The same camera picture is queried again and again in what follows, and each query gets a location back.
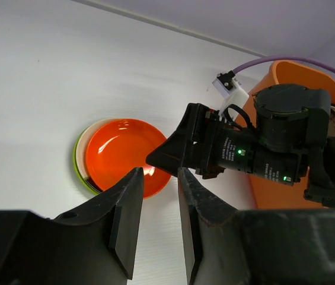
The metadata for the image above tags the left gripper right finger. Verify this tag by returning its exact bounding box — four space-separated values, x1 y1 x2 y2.
178 168 335 284

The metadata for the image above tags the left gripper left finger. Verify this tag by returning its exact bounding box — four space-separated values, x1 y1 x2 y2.
0 167 144 284

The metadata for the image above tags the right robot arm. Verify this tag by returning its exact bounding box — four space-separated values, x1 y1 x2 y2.
146 84 335 207

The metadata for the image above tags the cream plate with ink drawing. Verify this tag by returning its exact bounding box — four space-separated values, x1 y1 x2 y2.
72 118 114 194

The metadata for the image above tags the green plate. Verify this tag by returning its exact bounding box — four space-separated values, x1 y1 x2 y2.
72 128 101 194

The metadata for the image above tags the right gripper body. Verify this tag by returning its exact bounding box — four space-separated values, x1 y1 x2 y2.
146 103 253 179

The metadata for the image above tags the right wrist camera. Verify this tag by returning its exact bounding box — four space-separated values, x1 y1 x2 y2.
212 71 249 119

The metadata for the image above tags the orange plate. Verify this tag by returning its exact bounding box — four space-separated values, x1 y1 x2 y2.
84 119 171 198

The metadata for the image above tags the orange dish rack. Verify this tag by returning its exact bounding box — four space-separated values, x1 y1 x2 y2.
234 60 335 210

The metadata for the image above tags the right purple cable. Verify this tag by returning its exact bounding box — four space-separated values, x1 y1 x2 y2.
232 55 335 86

